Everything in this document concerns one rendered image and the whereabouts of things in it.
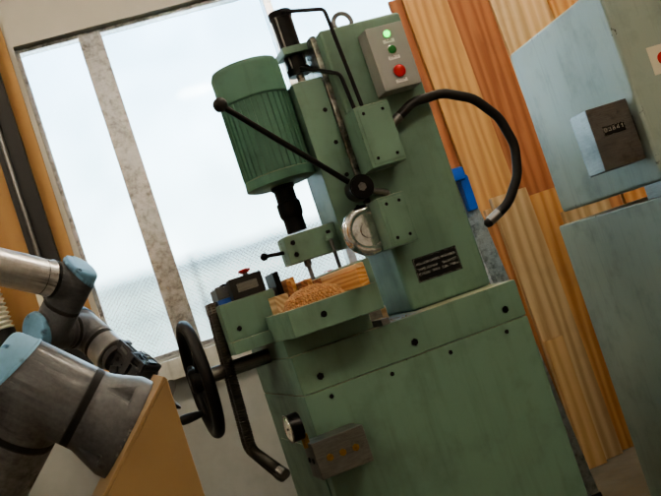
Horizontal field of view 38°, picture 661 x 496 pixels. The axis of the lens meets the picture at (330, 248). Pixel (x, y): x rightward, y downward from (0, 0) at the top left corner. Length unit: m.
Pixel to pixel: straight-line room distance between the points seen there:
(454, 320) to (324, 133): 0.56
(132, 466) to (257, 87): 1.07
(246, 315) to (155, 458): 0.71
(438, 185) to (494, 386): 0.51
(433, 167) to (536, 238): 1.35
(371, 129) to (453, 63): 1.65
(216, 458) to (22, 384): 2.07
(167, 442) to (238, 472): 2.14
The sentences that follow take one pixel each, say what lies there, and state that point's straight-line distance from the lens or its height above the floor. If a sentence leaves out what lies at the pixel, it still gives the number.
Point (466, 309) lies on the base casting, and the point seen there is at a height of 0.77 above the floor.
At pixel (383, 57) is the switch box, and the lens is 2.38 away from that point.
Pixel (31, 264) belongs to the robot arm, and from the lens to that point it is 2.31.
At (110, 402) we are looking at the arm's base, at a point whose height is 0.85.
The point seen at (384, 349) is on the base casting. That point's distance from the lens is 2.21.
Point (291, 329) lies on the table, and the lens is 2.05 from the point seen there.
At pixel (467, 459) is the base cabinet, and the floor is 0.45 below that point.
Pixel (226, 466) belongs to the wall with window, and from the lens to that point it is 3.76.
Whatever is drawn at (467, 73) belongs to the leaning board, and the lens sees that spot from 3.92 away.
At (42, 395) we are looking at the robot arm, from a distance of 1.75.
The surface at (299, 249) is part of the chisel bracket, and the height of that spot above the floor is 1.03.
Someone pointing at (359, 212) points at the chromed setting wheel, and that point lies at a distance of 2.31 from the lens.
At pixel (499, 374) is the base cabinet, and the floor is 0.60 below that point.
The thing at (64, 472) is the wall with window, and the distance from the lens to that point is 3.76.
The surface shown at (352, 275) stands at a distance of 2.06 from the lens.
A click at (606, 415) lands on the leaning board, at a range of 3.77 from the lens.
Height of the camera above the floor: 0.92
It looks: 2 degrees up
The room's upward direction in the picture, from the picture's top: 18 degrees counter-clockwise
